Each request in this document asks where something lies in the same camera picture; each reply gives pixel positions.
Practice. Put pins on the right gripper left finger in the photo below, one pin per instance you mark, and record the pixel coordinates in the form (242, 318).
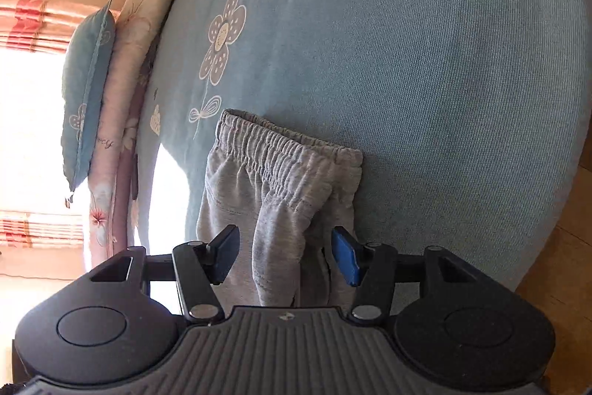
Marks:
(198, 267)

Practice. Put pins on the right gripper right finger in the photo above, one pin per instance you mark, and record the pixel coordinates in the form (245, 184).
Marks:
(371, 270)

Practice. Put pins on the grey sweatpants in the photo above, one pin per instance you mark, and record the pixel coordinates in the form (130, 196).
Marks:
(285, 191)

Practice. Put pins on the teal floral pillow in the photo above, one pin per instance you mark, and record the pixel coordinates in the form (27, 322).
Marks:
(84, 74)

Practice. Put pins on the teal floral bed sheet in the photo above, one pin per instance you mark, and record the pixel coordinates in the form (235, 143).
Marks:
(471, 114)

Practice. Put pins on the pink floral folded quilt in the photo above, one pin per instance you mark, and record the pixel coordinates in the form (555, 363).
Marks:
(135, 30)

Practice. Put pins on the red striped window curtain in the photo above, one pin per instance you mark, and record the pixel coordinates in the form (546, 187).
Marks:
(41, 26)

